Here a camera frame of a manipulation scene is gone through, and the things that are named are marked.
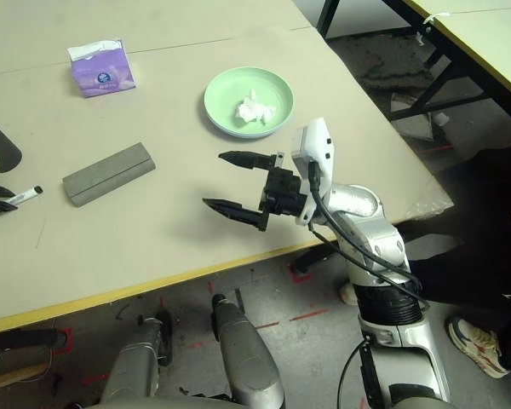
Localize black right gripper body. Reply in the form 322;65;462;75
259;166;312;218

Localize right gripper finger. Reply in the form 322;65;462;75
202;197;270;233
218;150;285;171

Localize black-capped whiteboard marker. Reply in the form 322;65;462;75
0;185;43;220

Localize white tissue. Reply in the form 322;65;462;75
233;88;278;125

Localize light green plate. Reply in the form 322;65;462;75
203;66;296;138

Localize grey glasses case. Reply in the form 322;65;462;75
61;142;157;209

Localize black plastic cup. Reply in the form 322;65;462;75
0;111;23;174

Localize white bystander sneaker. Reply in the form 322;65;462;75
339;283;359;306

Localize clear plastic bag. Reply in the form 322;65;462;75
406;196;455;221

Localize silver robot right leg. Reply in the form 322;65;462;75
211;293;285;409

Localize silver robot leg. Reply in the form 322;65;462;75
100;313;174;404
211;293;285;409

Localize purple tissue pack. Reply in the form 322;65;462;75
66;38;137;99

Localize wooden stick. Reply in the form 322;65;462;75
0;365;48;392

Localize silver robot left leg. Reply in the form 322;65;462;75
100;313;174;404

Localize bystander black clothing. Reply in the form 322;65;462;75
408;135;511;372

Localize grey robot torso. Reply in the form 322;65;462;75
84;394;239;409

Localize black-framed yellow-edged table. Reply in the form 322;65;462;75
317;0;511;124

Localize white navy red sneaker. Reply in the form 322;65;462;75
446;315;511;379

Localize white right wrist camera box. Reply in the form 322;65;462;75
290;118;336;226

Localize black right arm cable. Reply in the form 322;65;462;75
308;159;431;312

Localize thin black hanging cable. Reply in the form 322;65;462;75
338;338;370;409

